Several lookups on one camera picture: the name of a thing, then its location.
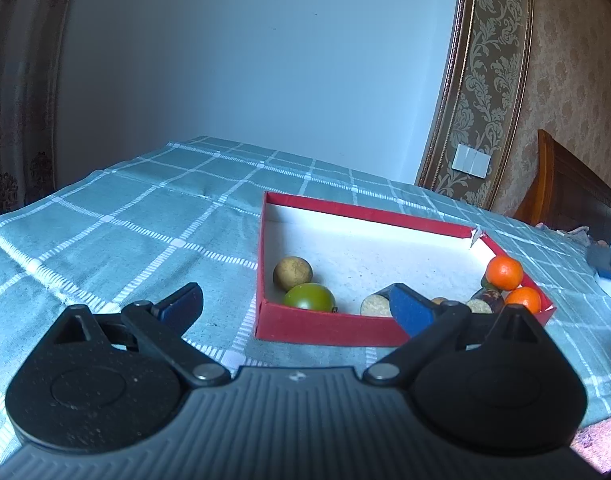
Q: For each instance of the gold wall frame moulding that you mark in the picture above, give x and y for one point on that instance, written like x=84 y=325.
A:
x=480 y=96

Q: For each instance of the wooden headboard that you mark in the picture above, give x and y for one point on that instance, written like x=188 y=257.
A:
x=566 y=194

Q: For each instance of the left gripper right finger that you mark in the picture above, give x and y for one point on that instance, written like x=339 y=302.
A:
x=461 y=348

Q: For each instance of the red shallow cardboard box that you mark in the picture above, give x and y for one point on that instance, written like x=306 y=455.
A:
x=355 y=251

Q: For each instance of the white wall light switch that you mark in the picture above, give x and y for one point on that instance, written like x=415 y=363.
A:
x=470 y=161

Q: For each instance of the green cut fruit piece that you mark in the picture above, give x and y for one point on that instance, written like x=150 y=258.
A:
x=484 y=282

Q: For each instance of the teal checked tablecloth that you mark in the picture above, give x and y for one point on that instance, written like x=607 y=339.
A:
x=190 y=213

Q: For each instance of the pink floral cloth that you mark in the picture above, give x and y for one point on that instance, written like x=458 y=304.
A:
x=593 y=444

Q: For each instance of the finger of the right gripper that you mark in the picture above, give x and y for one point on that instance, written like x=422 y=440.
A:
x=599 y=258

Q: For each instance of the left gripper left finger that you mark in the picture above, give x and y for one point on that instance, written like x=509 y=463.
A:
x=152 y=330

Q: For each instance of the orange mandarin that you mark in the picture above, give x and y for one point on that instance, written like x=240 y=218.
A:
x=503 y=273
x=526 y=297

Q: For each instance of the brown longan fruit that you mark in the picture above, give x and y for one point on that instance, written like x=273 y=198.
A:
x=292 y=271

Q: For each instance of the brown patterned curtain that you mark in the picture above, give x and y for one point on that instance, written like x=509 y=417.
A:
x=31 y=37

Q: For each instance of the green round fruit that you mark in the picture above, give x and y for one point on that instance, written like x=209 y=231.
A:
x=311 y=297

